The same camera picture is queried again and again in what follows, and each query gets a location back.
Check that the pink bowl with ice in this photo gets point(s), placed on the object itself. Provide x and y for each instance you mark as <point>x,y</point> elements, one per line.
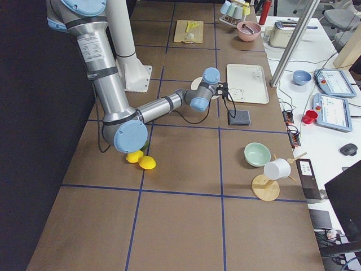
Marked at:
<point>244,35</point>

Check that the black monitor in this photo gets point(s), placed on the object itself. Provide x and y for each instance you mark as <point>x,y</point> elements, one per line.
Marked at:
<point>344,195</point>

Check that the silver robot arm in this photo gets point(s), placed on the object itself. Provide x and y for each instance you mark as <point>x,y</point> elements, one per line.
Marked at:
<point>105,40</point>

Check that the wire cup rack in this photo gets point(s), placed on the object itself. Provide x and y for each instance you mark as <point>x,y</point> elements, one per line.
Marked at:
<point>234,12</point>

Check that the black computer mouse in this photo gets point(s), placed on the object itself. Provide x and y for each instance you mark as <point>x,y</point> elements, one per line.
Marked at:
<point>349,149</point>

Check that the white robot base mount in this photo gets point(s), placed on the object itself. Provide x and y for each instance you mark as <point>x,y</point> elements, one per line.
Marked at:
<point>137,76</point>

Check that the wooden mug stand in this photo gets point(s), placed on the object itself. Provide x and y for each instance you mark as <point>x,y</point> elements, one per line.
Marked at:
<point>267,189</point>

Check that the white steamed bun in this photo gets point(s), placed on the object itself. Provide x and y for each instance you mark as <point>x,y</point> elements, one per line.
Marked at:
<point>189,37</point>

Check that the mint green bowl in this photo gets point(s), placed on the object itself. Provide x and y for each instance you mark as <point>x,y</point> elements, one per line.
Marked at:
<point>257,154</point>

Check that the aluminium frame post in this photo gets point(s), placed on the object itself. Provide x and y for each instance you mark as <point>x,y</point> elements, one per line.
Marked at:
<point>294,40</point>

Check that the teach pendant tablet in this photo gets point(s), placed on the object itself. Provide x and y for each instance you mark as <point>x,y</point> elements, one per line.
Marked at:
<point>333,112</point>
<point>334,82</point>

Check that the yellow lemon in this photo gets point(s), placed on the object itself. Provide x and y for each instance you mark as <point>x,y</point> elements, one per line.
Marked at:
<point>147,162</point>
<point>133,157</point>

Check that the cream round plate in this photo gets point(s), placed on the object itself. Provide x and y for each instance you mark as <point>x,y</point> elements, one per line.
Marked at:
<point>195,84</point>

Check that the red bottle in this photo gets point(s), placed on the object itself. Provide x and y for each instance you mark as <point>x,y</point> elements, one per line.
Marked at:
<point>266,4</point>

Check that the white mug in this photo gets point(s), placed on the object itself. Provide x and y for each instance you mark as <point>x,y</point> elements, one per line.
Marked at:
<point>277,169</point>

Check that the red cup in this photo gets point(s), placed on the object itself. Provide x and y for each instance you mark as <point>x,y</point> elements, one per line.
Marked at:
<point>309,117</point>

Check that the black power strip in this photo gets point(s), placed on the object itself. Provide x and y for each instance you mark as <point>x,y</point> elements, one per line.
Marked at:
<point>292,130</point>

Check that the grey folded cloth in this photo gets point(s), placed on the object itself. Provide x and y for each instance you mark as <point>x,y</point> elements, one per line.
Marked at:
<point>239,117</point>

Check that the white bear tray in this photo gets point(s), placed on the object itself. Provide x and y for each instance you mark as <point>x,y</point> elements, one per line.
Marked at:
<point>246,84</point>

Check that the blue bowl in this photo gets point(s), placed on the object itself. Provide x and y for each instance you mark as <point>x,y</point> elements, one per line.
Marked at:
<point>301,77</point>

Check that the cream toaster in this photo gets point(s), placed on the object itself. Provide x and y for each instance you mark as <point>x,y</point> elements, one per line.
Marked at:
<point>281,33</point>

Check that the black label box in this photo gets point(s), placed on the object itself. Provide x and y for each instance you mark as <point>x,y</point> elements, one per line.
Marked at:
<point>308,181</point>

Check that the wooden cutting board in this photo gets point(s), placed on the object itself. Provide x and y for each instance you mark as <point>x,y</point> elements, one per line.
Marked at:
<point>180,34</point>

